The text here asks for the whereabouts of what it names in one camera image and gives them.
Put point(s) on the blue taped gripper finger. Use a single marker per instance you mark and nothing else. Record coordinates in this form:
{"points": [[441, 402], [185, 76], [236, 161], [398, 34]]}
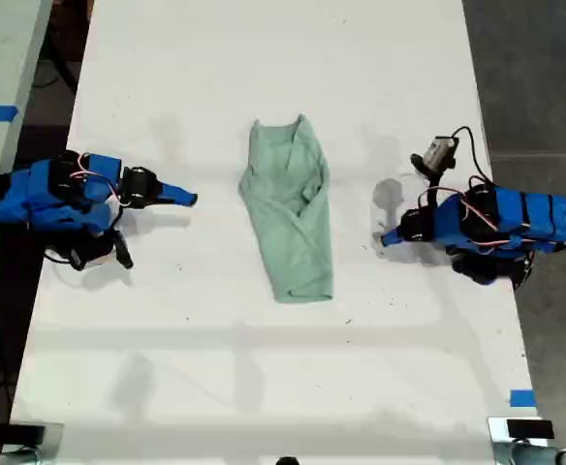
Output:
{"points": [[393, 234], [394, 240], [176, 191], [176, 201]]}

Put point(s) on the pale green T-shirt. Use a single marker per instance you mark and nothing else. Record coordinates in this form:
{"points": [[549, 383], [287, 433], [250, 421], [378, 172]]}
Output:
{"points": [[288, 218]]}

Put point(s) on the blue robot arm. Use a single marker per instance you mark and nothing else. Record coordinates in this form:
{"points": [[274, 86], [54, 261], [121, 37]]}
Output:
{"points": [[45, 189], [506, 218]]}

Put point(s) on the white side table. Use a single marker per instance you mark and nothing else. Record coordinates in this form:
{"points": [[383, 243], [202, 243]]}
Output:
{"points": [[2, 58]]}

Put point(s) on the short blue tape strip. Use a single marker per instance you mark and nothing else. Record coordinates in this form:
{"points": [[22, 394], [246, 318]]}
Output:
{"points": [[522, 398]]}

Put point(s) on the small black box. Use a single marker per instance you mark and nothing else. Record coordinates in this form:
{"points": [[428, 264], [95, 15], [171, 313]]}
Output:
{"points": [[530, 429], [27, 433]]}

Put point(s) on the small black round object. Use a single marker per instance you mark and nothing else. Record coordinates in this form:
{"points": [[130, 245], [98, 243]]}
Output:
{"points": [[288, 461]]}

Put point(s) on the grey pipe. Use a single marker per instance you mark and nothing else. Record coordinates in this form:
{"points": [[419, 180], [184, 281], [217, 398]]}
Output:
{"points": [[2, 457], [549, 456]]}

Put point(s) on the black camera stalk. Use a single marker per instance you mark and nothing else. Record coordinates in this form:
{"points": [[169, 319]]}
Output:
{"points": [[433, 191], [123, 252]]}

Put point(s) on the black camera box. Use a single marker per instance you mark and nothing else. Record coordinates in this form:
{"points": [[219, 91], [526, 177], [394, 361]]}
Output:
{"points": [[89, 252], [438, 152]]}

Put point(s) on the metal table bracket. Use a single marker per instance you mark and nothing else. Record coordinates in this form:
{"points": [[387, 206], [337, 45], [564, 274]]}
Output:
{"points": [[498, 443], [54, 438]]}

